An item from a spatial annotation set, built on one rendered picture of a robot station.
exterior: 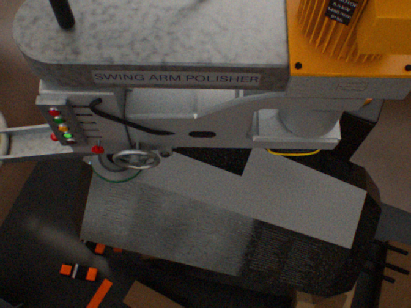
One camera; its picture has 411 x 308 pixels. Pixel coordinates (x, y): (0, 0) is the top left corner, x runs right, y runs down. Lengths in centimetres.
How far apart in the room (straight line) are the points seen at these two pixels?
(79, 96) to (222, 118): 40
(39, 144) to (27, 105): 123
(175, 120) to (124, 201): 67
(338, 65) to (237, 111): 35
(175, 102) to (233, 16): 34
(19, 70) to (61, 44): 211
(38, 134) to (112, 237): 51
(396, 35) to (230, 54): 38
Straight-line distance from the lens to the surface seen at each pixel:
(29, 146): 205
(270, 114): 167
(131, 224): 212
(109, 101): 140
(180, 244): 210
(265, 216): 198
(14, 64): 341
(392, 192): 308
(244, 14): 129
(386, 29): 104
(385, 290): 281
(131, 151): 158
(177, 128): 155
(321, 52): 122
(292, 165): 206
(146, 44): 124
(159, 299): 264
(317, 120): 153
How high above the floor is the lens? 275
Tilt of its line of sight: 68 degrees down
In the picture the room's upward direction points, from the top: 2 degrees clockwise
